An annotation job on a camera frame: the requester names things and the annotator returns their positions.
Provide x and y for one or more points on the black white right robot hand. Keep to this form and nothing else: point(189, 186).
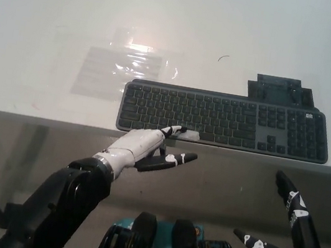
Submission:
point(304, 240)

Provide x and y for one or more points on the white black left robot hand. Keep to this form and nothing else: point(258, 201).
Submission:
point(136, 146)

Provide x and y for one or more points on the dark grey computer keyboard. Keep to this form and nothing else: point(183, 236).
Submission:
point(271, 131)

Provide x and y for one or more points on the white tape piece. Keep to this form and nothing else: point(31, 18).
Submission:
point(190, 136)

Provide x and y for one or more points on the grey translucent paper sheet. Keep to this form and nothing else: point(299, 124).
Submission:
point(97, 75)

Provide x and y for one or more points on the clear plastic film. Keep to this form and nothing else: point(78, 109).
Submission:
point(171, 68)

